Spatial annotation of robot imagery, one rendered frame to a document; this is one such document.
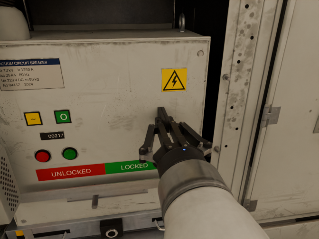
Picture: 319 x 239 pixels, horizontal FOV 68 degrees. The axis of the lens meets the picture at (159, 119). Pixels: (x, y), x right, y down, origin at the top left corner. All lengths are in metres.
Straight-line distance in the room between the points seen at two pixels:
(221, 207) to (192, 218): 0.03
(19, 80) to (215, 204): 0.43
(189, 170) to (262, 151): 0.40
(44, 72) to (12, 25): 0.10
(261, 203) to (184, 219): 0.58
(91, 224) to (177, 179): 0.47
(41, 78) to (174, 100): 0.28
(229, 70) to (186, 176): 0.33
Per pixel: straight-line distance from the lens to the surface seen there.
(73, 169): 0.62
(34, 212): 0.74
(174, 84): 0.52
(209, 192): 0.27
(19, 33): 0.56
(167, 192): 0.29
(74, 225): 0.74
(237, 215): 0.25
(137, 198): 0.69
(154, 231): 0.78
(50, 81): 0.53
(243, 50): 0.56
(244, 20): 0.55
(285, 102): 0.64
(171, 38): 0.50
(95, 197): 0.64
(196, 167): 0.30
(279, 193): 0.82
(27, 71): 0.53
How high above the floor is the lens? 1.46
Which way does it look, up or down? 26 degrees down
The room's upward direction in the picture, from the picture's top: straight up
